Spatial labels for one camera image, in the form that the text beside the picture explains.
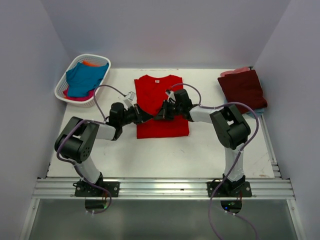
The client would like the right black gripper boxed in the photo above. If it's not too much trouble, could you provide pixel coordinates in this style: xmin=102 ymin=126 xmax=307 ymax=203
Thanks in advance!
xmin=154 ymin=99 xmax=183 ymax=121

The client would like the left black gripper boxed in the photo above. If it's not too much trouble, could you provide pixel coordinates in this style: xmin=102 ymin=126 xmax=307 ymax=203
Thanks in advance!
xmin=119 ymin=103 xmax=154 ymax=127

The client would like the red t shirt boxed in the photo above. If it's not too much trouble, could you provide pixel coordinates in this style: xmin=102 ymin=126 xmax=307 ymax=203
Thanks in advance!
xmin=134 ymin=75 xmax=190 ymax=139

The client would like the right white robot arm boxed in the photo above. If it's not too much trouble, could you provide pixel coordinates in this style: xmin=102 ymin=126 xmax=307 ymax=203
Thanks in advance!
xmin=154 ymin=89 xmax=251 ymax=197

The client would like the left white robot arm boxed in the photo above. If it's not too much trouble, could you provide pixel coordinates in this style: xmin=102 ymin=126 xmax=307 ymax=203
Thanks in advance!
xmin=54 ymin=102 xmax=153 ymax=197

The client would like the magenta t shirt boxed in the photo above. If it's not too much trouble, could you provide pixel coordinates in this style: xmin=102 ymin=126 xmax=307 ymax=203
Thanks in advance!
xmin=63 ymin=88 xmax=94 ymax=102

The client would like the orange t shirt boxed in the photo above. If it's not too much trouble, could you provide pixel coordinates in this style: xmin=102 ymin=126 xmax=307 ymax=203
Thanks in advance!
xmin=82 ymin=60 xmax=101 ymax=67

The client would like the folded maroon t shirt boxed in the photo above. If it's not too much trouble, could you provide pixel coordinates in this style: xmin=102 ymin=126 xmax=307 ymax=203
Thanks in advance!
xmin=217 ymin=70 xmax=268 ymax=110

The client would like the folded pink t shirt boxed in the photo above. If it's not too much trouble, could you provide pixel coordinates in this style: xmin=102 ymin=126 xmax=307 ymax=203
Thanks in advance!
xmin=220 ymin=66 xmax=251 ymax=77

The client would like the folded light blue t shirt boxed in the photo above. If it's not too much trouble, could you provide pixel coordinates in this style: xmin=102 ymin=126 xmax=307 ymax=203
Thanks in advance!
xmin=245 ymin=108 xmax=265 ymax=118

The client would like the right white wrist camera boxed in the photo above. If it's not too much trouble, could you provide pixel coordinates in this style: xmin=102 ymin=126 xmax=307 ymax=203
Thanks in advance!
xmin=165 ymin=89 xmax=176 ymax=104

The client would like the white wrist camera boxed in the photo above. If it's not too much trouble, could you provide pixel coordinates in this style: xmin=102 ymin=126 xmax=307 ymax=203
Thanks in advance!
xmin=123 ymin=91 xmax=136 ymax=108
xmin=165 ymin=89 xmax=176 ymax=104

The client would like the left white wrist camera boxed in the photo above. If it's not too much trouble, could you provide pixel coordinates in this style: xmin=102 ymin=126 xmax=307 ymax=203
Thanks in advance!
xmin=123 ymin=91 xmax=136 ymax=108

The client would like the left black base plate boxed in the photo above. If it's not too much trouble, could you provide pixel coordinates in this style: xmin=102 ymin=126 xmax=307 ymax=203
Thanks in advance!
xmin=72 ymin=180 xmax=120 ymax=197

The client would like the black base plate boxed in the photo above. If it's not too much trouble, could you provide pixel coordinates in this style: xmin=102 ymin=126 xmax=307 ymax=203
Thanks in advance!
xmin=72 ymin=180 xmax=120 ymax=197
xmin=206 ymin=178 xmax=253 ymax=198

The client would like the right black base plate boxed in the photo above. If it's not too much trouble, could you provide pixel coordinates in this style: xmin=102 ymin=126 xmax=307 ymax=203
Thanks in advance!
xmin=206 ymin=178 xmax=253 ymax=198

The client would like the aluminium mounting rail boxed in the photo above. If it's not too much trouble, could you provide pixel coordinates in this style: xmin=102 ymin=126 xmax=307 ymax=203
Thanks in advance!
xmin=32 ymin=163 xmax=295 ymax=200

